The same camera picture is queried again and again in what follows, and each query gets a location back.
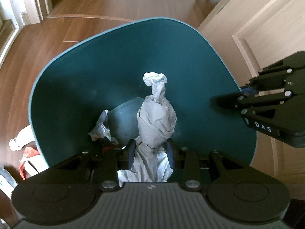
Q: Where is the grey paper bundle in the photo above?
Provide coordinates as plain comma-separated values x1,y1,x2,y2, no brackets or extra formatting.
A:
117,72,177,186

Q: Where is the dark teal plastic trash bin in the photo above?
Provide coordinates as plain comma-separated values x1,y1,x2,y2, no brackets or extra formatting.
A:
28,18,256,166

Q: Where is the red and white plastic bag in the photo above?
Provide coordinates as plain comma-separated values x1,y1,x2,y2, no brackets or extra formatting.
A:
19,146,49,180

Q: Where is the white paper wad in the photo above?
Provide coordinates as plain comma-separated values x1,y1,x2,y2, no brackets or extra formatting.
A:
9,125,35,151

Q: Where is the white cookie snack box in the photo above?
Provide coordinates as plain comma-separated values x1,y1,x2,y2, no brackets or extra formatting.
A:
0,167,18,200

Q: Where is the white bookshelf unit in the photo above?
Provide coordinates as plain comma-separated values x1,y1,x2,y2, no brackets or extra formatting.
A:
1,0,23,67

